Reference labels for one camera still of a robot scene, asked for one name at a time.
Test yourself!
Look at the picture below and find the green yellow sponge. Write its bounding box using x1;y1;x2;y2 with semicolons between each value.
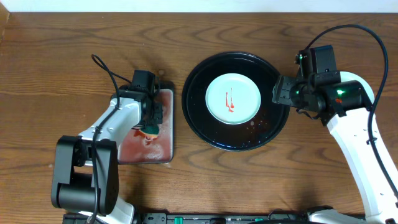
139;124;160;138

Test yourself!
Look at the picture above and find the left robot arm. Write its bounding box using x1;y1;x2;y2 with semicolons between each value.
50;86;162;223

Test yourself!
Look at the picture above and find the black rectangular soap tray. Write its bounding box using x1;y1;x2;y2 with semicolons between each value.
118;81;174;165

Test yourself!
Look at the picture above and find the round black tray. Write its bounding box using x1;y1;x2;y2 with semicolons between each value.
182;52;290;151

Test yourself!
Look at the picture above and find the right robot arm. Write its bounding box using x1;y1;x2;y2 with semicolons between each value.
272;70;397;223

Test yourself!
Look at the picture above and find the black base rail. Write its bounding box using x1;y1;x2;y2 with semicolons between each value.
62;207;368;224

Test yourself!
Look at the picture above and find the mint plate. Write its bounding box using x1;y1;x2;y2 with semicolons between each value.
205;73;261;125
340;71;375;103

